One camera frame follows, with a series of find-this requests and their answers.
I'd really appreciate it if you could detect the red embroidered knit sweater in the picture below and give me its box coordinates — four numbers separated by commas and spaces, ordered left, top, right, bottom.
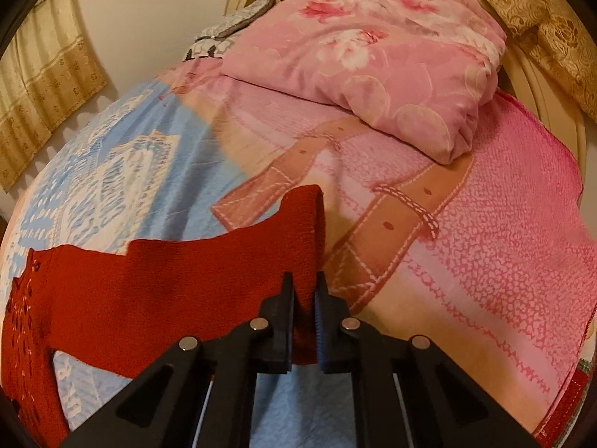
1, 185, 326, 447

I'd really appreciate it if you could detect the polka dot patchwork bed sheet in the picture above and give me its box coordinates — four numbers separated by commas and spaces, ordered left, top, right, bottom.
1, 59, 596, 447

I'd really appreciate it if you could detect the pink floral folded quilt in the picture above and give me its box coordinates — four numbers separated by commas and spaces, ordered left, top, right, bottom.
222, 0, 506, 165

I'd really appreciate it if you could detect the grey patterned pillow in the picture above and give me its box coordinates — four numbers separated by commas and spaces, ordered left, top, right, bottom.
183, 0, 276, 62

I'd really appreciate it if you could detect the beige window curtain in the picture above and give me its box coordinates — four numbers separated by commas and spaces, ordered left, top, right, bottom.
1, 0, 107, 191

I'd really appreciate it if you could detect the beige side curtain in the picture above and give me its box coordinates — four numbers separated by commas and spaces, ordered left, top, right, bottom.
486, 0, 596, 118

